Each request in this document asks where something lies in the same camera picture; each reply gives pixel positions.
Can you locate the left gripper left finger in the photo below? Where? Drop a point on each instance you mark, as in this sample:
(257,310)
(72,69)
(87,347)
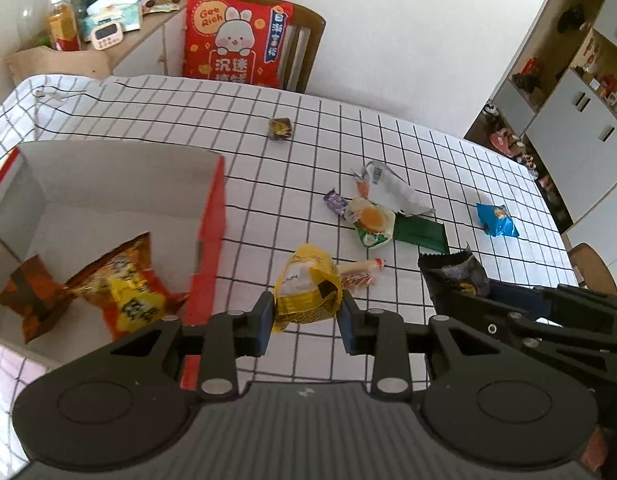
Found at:
(228,337)

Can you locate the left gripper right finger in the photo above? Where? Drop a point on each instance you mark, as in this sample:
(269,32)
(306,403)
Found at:
(382,335)

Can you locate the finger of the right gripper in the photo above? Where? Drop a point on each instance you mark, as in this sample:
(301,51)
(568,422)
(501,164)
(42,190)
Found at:
(498,297)
(482,328)

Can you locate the black snack packet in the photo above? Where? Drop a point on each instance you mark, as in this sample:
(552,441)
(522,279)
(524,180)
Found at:
(450,274)

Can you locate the dark green snack packet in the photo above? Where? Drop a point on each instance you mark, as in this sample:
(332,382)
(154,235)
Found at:
(421,232)

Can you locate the yellow snack bag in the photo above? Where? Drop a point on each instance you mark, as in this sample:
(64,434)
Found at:
(308,290)

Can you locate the white snack wrapper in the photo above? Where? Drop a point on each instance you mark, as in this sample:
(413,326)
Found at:
(382,186)

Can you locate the person's right hand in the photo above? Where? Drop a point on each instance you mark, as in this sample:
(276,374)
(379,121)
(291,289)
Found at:
(596,452)

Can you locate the sausage stick red tip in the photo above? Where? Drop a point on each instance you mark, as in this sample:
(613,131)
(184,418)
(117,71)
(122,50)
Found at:
(360,274)

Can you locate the blue snack packet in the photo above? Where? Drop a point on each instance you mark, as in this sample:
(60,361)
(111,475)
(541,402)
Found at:
(496,220)

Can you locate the egg pastry clear packet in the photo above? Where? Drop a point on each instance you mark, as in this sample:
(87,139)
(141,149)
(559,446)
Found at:
(374,224)

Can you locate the red yellow chip bag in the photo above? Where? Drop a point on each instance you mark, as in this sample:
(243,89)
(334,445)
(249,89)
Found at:
(124,286)

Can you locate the checkered white tablecloth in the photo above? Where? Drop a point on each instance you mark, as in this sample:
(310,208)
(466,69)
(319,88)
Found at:
(275,188)

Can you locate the purple candy wrapper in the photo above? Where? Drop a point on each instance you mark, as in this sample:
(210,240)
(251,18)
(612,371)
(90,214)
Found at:
(336,203)

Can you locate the red white cardboard box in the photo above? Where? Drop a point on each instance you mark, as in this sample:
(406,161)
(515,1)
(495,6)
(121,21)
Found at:
(70,202)

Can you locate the orange brown snack packet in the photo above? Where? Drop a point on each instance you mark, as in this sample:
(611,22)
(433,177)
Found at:
(33,294)

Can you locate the small brown gold candy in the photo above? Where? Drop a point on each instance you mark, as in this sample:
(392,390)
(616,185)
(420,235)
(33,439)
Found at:
(280,128)

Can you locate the red rabbit cushion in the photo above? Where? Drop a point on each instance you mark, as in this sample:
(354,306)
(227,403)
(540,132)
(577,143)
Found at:
(235,41)

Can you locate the brown wooden chair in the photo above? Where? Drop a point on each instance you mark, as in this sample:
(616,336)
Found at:
(300,48)

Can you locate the pink digital timer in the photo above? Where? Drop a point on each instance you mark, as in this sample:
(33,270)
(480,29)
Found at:
(106,35)

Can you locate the tissue pack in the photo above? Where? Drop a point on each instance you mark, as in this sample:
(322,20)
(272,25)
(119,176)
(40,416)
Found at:
(126,12)

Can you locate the orange juice bottle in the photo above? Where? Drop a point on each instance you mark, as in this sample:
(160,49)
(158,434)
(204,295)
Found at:
(62,26)

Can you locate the clear glass bowl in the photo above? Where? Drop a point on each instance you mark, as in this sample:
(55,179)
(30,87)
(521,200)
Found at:
(32,24)

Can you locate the white wall cupboard unit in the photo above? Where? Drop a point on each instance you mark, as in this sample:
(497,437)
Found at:
(555,112)

